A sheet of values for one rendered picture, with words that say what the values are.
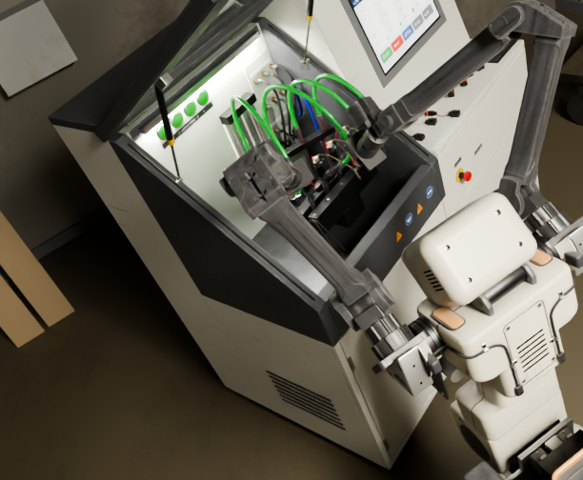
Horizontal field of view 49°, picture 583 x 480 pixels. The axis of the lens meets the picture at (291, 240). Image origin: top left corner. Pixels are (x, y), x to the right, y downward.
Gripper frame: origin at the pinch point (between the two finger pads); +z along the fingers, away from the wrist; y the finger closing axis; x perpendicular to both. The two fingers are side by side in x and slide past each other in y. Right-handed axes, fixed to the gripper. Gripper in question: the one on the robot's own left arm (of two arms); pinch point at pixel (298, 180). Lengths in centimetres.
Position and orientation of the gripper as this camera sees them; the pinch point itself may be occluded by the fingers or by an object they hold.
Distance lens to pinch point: 179.8
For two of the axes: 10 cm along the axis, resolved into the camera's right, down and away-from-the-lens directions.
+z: 2.2, -0.2, 9.8
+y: -8.3, 5.2, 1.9
